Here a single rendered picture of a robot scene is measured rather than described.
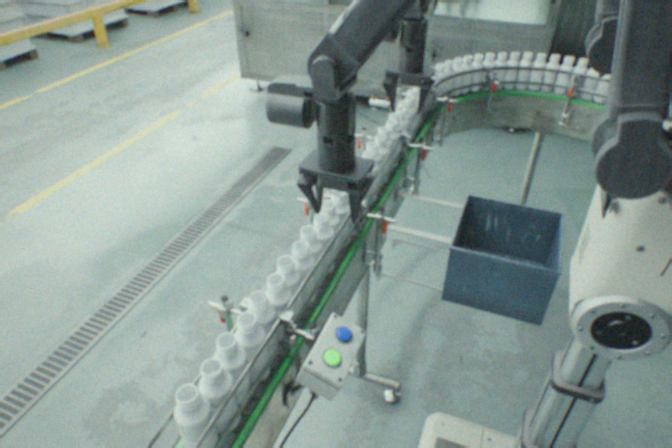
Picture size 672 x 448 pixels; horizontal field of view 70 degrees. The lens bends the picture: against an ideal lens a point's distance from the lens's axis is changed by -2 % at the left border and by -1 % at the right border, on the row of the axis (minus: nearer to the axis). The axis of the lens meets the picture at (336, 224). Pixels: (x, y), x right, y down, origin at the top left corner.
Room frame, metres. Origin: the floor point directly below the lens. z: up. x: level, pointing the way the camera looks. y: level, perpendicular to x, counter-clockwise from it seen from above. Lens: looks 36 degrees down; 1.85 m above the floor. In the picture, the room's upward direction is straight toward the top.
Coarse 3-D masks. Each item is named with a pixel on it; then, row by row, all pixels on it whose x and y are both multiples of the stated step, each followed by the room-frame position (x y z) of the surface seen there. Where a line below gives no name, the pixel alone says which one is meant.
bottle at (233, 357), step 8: (224, 336) 0.59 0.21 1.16; (232, 336) 0.59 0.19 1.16; (216, 344) 0.57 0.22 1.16; (224, 344) 0.59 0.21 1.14; (232, 344) 0.59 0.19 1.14; (216, 352) 0.58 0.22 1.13; (224, 352) 0.56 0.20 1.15; (232, 352) 0.56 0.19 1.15; (240, 352) 0.58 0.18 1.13; (224, 360) 0.56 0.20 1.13; (232, 360) 0.56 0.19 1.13; (240, 360) 0.56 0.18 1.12; (224, 368) 0.55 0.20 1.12; (232, 368) 0.55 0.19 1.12; (240, 368) 0.56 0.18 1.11; (232, 376) 0.55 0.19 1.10; (240, 376) 0.55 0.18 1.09; (248, 376) 0.57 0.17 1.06; (248, 384) 0.57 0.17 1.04; (240, 392) 0.55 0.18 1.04; (240, 400) 0.55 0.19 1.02
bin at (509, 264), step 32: (480, 224) 1.37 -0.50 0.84; (512, 224) 1.33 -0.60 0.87; (544, 224) 1.29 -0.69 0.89; (480, 256) 1.07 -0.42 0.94; (512, 256) 1.32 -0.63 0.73; (544, 256) 1.28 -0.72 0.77; (448, 288) 1.10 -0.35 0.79; (480, 288) 1.07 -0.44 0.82; (512, 288) 1.04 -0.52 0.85; (544, 288) 1.00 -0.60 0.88
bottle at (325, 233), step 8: (320, 216) 0.97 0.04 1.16; (328, 216) 0.96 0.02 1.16; (320, 224) 0.94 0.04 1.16; (328, 224) 0.95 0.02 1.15; (320, 232) 0.94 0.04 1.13; (328, 232) 0.94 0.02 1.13; (320, 240) 0.93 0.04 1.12; (328, 240) 0.93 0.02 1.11; (328, 256) 0.93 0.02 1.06; (328, 264) 0.93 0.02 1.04; (328, 272) 0.93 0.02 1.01
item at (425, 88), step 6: (402, 78) 1.04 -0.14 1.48; (408, 78) 1.03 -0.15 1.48; (414, 78) 1.03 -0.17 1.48; (402, 84) 1.04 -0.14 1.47; (408, 84) 1.03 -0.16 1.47; (414, 84) 1.03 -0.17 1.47; (420, 84) 1.03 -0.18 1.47; (426, 84) 1.03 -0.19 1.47; (432, 84) 1.04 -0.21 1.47; (420, 90) 1.02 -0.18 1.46; (426, 90) 1.02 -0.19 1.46; (420, 96) 1.03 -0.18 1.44; (426, 96) 1.06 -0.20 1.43; (420, 102) 1.03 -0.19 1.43; (420, 108) 1.04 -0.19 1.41
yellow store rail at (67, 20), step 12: (120, 0) 6.87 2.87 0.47; (132, 0) 7.06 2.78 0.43; (144, 0) 7.27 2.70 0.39; (192, 0) 8.25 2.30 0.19; (84, 12) 6.27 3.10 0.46; (96, 12) 6.42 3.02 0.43; (108, 12) 6.61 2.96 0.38; (192, 12) 8.24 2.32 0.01; (36, 24) 5.66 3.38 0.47; (48, 24) 5.76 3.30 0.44; (60, 24) 5.91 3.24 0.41; (72, 24) 6.07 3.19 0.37; (96, 24) 6.40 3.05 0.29; (0, 36) 5.20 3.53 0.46; (12, 36) 5.32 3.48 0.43; (24, 36) 5.45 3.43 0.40; (96, 36) 6.42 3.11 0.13
